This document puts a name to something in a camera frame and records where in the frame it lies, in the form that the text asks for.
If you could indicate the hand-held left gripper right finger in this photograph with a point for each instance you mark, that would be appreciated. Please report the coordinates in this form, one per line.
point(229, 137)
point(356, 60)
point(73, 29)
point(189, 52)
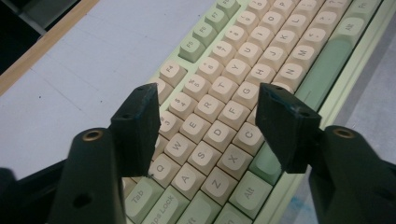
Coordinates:
point(286, 130)

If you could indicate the white desk frame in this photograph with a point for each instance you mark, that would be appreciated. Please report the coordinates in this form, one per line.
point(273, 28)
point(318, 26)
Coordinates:
point(46, 14)

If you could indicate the green and cream keyboard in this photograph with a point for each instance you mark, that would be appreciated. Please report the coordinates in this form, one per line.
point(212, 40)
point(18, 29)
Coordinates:
point(218, 93)

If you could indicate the wooden table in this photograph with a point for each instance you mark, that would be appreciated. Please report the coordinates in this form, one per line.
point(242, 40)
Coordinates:
point(37, 46)

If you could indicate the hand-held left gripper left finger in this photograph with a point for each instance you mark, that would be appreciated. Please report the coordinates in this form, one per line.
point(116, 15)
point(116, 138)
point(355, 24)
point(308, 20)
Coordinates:
point(134, 133)

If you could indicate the white table cover board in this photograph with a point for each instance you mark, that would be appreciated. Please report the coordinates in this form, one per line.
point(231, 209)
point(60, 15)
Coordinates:
point(77, 77)

